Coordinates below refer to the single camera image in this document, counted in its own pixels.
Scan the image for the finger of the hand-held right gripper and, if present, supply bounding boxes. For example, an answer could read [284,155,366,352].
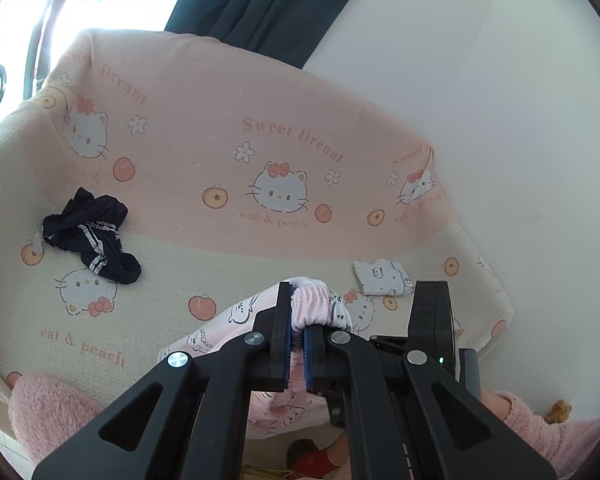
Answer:
[407,281,456,361]

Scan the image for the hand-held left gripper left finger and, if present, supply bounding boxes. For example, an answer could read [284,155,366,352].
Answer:
[32,282,293,480]

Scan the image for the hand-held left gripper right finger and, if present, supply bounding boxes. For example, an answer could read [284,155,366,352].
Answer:
[305,326,556,480]

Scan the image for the pink printed pajama pants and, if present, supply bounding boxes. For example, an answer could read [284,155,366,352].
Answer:
[157,276,353,438]

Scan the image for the person's right forearm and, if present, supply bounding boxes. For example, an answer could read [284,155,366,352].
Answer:
[480,387,600,480]

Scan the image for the white printed folded garment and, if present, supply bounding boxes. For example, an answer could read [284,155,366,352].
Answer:
[352,258,415,297]

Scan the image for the person's foot in red sock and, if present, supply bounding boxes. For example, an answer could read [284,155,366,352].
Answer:
[286,439,353,480]

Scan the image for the brown plush toy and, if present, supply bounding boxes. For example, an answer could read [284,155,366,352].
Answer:
[545,400,573,423]

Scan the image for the dark navy striped garment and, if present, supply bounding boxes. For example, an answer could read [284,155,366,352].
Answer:
[41,187,142,286]

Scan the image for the person's pink fluffy clothing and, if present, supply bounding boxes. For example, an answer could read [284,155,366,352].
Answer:
[7,372,108,466]

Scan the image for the pink cat print blanket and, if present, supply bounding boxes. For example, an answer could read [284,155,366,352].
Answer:
[0,30,513,411]

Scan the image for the dark curtain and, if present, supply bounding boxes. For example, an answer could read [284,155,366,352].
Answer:
[165,0,381,68]

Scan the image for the gold wire frame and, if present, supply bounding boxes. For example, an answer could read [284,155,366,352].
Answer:
[240,462,293,480]

